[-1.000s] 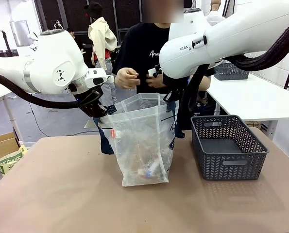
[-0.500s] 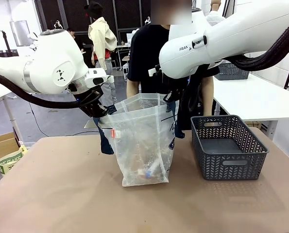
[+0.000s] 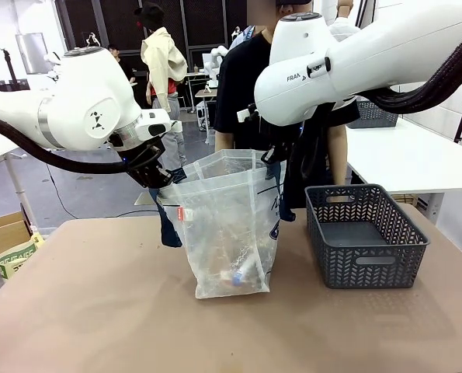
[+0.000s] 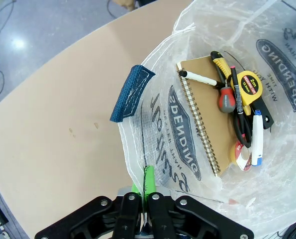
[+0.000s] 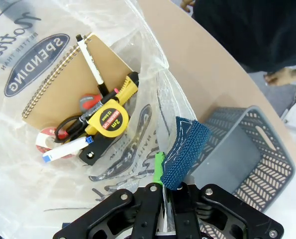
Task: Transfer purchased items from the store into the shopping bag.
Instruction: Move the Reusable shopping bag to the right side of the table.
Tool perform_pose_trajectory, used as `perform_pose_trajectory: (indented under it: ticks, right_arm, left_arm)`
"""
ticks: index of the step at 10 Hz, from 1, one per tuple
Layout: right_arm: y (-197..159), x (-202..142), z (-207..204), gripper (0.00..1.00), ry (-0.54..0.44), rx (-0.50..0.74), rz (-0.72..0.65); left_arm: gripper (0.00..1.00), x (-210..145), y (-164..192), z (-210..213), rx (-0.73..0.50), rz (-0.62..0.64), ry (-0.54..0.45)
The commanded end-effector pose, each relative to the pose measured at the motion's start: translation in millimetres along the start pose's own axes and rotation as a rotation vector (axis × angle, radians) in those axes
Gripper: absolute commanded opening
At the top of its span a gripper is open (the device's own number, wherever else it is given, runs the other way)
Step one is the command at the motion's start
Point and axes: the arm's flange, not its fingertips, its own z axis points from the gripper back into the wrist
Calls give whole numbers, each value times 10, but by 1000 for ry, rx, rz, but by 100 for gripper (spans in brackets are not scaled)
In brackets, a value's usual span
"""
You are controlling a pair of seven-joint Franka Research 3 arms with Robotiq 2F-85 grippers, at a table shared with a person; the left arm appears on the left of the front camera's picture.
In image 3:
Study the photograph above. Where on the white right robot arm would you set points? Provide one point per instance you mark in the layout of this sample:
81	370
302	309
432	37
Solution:
370	58

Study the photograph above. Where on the red and white tag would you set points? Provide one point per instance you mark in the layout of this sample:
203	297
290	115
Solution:
185	214

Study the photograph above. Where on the mannequin in beige jacket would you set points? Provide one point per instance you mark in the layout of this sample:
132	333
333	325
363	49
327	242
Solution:
160	58

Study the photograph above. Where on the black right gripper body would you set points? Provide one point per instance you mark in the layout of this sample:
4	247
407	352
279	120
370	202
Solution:
283	145

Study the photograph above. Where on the small blue white item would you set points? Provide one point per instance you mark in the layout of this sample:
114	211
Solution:
237	277

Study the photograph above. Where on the grey plastic lattice basket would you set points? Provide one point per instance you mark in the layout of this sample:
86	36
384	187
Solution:
374	116
366	237

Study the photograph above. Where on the background person in black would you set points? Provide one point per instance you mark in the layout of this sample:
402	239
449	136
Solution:
124	68

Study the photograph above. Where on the white side table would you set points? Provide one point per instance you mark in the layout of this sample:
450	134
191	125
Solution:
409	155

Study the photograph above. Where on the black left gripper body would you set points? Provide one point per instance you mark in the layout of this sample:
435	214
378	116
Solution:
147	171

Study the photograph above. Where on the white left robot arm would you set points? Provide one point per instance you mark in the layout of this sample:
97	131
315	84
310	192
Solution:
79	97

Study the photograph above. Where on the person in black clothes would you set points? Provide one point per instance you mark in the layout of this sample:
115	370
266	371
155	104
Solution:
242	77

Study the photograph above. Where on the background person light shirt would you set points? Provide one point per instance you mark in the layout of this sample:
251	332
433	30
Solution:
242	39

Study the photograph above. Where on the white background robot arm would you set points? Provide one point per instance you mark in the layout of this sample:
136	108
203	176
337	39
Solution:
219	58

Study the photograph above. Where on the grey floor plate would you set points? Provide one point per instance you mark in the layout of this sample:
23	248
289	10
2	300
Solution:
143	199

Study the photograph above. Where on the grey metal panel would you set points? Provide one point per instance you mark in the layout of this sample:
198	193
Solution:
30	54

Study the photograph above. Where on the brown cardboard box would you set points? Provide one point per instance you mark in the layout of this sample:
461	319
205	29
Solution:
1	237

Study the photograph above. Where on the black tripod stand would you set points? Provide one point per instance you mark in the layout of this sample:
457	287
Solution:
10	66

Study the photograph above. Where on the grey background desk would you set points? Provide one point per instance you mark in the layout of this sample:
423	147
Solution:
201	83

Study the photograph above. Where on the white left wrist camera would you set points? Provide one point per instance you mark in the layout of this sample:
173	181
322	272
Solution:
153	124

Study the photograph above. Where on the person left forearm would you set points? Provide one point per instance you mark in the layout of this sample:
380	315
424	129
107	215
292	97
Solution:
337	155

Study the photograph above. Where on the green and white carton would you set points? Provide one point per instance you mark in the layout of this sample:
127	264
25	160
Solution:
17	258

